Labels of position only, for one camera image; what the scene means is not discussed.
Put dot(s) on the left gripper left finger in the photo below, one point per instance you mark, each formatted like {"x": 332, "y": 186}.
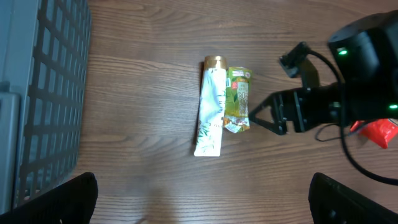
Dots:
{"x": 72, "y": 202}

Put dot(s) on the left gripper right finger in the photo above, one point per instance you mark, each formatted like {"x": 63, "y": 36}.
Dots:
{"x": 332, "y": 202}

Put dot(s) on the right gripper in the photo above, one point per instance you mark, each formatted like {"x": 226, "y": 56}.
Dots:
{"x": 307, "y": 108}

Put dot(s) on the green snack packet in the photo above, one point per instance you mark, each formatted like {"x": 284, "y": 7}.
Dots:
{"x": 238, "y": 84}

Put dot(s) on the white tube with gold cap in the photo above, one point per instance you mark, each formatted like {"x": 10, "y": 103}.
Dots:
{"x": 211, "y": 108}

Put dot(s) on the orange spaghetti packet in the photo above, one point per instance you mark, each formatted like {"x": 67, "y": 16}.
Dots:
{"x": 381, "y": 131}

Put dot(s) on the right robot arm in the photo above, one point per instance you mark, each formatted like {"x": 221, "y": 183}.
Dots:
{"x": 361, "y": 86}

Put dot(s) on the grey plastic shopping basket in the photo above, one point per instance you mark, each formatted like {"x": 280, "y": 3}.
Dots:
{"x": 44, "y": 59}

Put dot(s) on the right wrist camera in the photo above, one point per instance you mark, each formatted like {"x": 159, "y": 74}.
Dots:
{"x": 297, "y": 65}

